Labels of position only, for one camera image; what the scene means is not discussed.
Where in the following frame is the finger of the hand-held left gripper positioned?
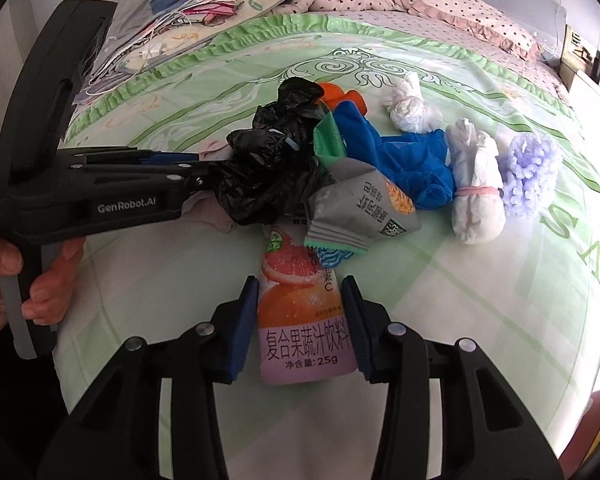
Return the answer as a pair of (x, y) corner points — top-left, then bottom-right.
(62, 161), (217, 197)
(65, 146), (206, 168)

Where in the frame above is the pink cloth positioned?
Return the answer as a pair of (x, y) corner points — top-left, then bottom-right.
(180, 140), (241, 235)

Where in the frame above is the white nightstand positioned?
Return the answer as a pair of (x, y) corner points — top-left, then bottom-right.
(555, 50), (600, 126)

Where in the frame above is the green printed blanket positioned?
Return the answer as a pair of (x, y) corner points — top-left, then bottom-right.
(52, 12), (600, 480)

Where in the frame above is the person's left hand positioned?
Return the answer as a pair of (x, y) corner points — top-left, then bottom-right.
(0, 235), (87, 341)

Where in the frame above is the white storage rack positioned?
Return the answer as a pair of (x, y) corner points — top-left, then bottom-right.
(562, 25), (600, 71)

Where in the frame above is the pink orange juice pouch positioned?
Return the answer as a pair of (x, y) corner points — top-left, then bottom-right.
(257, 222), (357, 387)

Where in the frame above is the orange cloth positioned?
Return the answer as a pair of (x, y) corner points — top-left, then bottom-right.
(315, 81), (366, 117)

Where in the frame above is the lilac fluffy chenille ball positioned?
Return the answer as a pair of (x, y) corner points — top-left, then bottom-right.
(500, 134), (563, 221)

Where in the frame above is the white tissue bundle pink band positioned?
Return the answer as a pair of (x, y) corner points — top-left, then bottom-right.
(445, 117), (507, 246)

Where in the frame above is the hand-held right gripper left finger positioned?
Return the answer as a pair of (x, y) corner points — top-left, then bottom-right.
(37, 276), (261, 480)

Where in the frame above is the black plastic bag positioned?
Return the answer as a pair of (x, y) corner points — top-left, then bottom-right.
(210, 77), (338, 226)

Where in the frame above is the pink dotted frilled pillow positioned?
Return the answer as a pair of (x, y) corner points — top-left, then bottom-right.
(412, 0), (541, 61)

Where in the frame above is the blue rubber glove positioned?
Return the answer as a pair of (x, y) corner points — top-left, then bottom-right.
(332, 101), (455, 208)

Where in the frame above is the grey green snack packet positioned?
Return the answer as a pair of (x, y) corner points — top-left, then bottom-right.
(302, 112), (423, 256)

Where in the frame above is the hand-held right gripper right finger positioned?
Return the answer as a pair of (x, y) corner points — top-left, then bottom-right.
(341, 275), (563, 480)

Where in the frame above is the pink dotted bed sheet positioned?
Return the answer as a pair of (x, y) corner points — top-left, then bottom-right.
(360, 10), (573, 103)

